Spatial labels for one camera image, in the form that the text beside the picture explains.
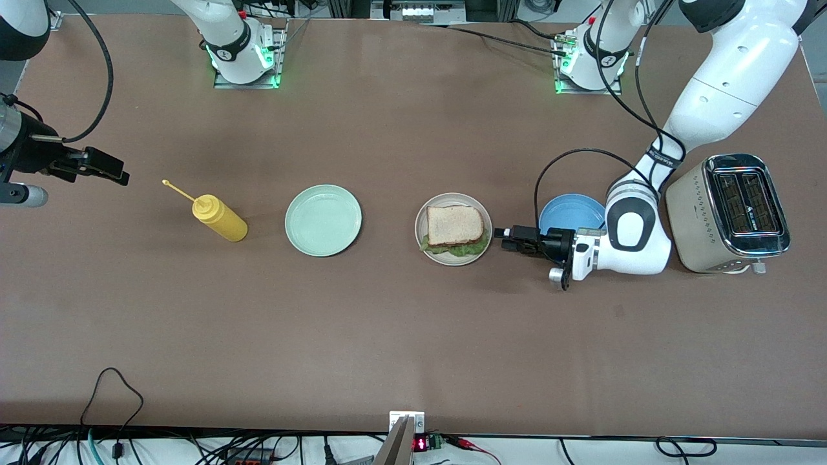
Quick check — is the long black table cable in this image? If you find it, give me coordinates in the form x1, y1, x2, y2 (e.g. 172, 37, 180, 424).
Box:
419, 23, 569, 57

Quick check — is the green lettuce leaf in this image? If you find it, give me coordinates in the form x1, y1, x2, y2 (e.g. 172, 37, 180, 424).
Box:
420, 229, 492, 258

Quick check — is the grey camera mount pole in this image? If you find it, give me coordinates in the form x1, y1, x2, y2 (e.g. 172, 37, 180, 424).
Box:
373, 416, 415, 465

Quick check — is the black coiled cable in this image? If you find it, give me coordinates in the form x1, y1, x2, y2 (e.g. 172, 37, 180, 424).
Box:
656, 437, 718, 458

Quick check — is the thin black looped cable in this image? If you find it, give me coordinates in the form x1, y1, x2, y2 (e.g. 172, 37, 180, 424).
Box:
79, 367, 144, 460

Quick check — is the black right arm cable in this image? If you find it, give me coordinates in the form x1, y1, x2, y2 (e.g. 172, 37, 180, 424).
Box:
0, 0, 114, 144

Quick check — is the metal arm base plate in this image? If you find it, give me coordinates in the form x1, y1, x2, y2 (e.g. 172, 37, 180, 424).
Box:
213, 18, 288, 90
554, 32, 623, 96

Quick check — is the beige chrome toaster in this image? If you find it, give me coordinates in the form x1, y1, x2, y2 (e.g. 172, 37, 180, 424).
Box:
665, 153, 792, 276

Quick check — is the beige plate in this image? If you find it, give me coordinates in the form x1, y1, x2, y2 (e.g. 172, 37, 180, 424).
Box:
415, 192, 493, 267

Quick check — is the yellow squeeze bottle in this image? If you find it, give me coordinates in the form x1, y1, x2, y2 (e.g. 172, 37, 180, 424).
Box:
162, 180, 249, 243

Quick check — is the blue plate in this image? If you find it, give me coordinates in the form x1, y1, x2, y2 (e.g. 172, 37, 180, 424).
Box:
538, 194, 608, 236

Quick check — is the lit electronics box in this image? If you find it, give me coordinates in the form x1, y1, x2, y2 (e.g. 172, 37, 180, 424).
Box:
370, 0, 467, 25

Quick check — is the short black table cable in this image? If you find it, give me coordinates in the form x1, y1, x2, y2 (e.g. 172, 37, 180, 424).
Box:
509, 19, 569, 43

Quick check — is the green plate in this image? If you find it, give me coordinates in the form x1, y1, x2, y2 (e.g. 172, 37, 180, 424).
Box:
285, 185, 362, 258

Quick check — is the red clip wire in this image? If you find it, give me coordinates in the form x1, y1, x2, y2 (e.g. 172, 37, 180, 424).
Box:
446, 437, 501, 465

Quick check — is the silver camera mount bracket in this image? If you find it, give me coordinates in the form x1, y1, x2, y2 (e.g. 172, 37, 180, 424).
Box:
389, 411, 426, 435

